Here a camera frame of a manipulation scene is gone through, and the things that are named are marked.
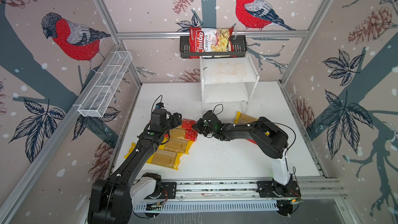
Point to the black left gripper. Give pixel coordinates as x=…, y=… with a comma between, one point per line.
x=175, y=119

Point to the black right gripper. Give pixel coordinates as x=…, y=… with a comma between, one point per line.
x=198, y=125

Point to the red spaghetti bag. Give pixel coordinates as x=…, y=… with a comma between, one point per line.
x=252, y=141
x=182, y=134
x=187, y=124

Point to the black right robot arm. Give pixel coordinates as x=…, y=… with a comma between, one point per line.
x=269, y=137

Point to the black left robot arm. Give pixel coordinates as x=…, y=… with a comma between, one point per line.
x=112, y=199

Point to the white two-tier shelf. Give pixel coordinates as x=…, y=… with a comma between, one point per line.
x=228, y=80

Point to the yellow spaghetti bag upper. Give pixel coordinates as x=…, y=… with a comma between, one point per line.
x=178, y=146

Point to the yellow spaghetti bag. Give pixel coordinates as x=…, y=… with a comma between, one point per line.
x=245, y=118
x=178, y=146
x=165, y=157

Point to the yellow spaghetti bag lower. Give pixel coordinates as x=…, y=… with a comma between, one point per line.
x=165, y=157

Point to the yellow spaghetti bag right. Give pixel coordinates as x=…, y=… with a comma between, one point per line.
x=245, y=118

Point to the red cassava chips bag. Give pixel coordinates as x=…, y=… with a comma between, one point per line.
x=210, y=40

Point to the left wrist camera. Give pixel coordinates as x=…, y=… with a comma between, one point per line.
x=159, y=105

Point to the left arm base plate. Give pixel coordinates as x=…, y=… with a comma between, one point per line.
x=164, y=192

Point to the white wire mesh basket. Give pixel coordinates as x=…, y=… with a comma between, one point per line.
x=99, y=97

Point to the aluminium mounting rail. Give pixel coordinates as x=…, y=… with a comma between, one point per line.
x=308, y=188

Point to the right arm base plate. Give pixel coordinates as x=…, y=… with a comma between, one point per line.
x=272, y=189

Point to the black wall basket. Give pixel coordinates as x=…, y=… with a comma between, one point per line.
x=234, y=47

